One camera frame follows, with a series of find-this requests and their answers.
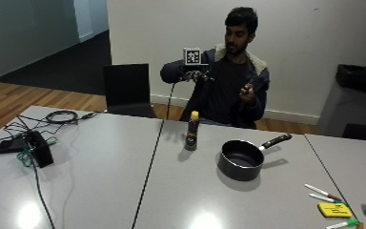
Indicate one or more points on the flat black adapter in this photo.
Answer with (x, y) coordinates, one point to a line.
(9, 145)

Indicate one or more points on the black bin bag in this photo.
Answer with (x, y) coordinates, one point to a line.
(360, 78)

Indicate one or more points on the yellow whiteboard eraser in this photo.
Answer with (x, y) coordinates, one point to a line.
(333, 210)

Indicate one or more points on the white marker with green cap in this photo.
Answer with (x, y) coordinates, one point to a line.
(343, 224)
(323, 198)

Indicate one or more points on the dark chair back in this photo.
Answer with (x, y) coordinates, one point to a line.
(364, 132)

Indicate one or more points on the grey bin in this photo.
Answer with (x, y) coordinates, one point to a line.
(347, 109)

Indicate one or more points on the the person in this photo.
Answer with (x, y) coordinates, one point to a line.
(228, 86)

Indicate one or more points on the black saucepan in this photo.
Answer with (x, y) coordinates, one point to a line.
(238, 160)

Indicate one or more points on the white cube with black markers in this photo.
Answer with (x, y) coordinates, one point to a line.
(191, 56)

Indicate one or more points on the black box device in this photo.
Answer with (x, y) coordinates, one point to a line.
(38, 148)

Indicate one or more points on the dark bottle with yellow cap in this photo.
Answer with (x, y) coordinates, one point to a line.
(190, 133)

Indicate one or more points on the black chair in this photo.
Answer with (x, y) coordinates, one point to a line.
(125, 87)

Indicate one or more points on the white marker with red cap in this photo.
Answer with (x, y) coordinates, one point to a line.
(320, 191)

